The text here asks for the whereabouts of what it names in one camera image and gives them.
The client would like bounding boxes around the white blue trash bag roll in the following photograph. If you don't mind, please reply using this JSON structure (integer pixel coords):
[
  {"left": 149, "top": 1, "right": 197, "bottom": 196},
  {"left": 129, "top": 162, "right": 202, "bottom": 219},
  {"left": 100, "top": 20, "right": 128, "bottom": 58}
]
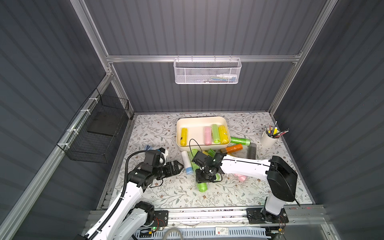
[{"left": 181, "top": 151, "right": 194, "bottom": 175}]

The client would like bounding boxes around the light green trash bag roll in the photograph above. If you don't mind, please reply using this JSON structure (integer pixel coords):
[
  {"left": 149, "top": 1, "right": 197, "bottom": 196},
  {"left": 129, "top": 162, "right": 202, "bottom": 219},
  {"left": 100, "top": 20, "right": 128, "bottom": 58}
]
[
  {"left": 190, "top": 148, "right": 200, "bottom": 170},
  {"left": 212, "top": 124, "right": 221, "bottom": 144},
  {"left": 197, "top": 183, "right": 208, "bottom": 193}
]

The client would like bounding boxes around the yellow trash bag roll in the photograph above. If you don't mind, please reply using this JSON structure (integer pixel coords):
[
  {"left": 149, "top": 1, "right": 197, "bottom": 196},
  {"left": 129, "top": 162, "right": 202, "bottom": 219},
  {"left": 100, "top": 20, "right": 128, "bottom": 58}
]
[
  {"left": 180, "top": 128, "right": 188, "bottom": 147},
  {"left": 219, "top": 125, "right": 230, "bottom": 145}
]

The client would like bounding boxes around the pink trash bag roll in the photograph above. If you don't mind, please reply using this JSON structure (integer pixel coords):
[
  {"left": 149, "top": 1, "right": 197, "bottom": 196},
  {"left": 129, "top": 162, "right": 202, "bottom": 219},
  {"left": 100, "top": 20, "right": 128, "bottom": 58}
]
[
  {"left": 235, "top": 174, "right": 248, "bottom": 182},
  {"left": 204, "top": 126, "right": 213, "bottom": 146}
]

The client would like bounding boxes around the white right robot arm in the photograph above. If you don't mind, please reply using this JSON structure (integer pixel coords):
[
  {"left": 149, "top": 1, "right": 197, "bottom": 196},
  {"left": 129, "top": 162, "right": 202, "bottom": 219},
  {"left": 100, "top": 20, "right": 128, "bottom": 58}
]
[{"left": 192, "top": 151, "right": 298, "bottom": 216}]

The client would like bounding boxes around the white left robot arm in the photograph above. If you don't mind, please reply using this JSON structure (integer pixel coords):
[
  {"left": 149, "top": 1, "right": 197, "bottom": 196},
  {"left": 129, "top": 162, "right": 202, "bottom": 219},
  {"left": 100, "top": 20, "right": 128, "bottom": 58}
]
[{"left": 75, "top": 148, "right": 184, "bottom": 240}]

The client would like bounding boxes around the green labelled trash bag roll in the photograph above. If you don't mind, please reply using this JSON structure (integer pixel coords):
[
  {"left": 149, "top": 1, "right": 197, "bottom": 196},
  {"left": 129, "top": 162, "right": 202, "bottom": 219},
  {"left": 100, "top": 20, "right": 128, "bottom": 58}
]
[{"left": 207, "top": 149, "right": 216, "bottom": 158}]

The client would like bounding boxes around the orange trash bag roll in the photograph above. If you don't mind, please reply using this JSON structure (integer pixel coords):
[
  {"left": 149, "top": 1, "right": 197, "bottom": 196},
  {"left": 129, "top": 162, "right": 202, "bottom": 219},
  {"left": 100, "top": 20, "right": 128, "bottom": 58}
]
[{"left": 220, "top": 144, "right": 243, "bottom": 154}]

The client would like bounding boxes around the cream storage box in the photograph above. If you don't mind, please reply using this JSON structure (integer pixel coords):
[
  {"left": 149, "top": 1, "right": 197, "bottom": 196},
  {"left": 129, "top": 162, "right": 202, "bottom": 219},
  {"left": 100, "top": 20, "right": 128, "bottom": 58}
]
[{"left": 176, "top": 116, "right": 231, "bottom": 151}]

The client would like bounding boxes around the grey trash bag roll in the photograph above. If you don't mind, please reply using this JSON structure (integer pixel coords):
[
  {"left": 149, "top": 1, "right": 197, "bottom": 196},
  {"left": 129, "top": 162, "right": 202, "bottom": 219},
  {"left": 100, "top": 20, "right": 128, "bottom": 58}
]
[{"left": 247, "top": 143, "right": 257, "bottom": 160}]

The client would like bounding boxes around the white pen cup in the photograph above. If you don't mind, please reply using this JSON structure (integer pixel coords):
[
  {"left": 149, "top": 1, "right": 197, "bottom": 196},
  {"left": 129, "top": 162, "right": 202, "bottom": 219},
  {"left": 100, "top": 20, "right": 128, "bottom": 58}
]
[{"left": 260, "top": 122, "right": 290, "bottom": 148}]

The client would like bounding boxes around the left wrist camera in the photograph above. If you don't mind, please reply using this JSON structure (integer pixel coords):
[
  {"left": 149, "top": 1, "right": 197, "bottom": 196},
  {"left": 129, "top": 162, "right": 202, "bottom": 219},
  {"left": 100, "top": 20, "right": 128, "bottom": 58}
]
[{"left": 158, "top": 148, "right": 169, "bottom": 165}]

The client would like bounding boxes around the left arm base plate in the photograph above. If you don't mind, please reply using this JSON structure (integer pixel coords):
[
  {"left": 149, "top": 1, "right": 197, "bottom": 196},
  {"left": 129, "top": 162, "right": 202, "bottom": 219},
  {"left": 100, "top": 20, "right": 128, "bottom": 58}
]
[{"left": 142, "top": 210, "right": 169, "bottom": 228}]

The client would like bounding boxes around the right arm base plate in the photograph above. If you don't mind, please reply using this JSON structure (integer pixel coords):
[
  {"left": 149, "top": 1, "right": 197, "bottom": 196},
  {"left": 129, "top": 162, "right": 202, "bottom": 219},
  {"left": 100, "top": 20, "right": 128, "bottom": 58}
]
[{"left": 246, "top": 208, "right": 289, "bottom": 224}]

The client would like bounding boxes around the black wire side basket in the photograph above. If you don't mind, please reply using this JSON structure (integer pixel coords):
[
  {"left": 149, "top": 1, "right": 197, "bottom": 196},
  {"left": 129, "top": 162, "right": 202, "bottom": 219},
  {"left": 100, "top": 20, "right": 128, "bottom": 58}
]
[{"left": 58, "top": 93, "right": 130, "bottom": 164}]

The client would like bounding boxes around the white wire wall basket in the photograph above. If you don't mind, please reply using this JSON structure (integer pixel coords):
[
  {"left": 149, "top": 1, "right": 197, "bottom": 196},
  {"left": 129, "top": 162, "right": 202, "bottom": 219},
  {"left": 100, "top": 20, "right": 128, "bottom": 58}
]
[{"left": 173, "top": 58, "right": 242, "bottom": 85}]

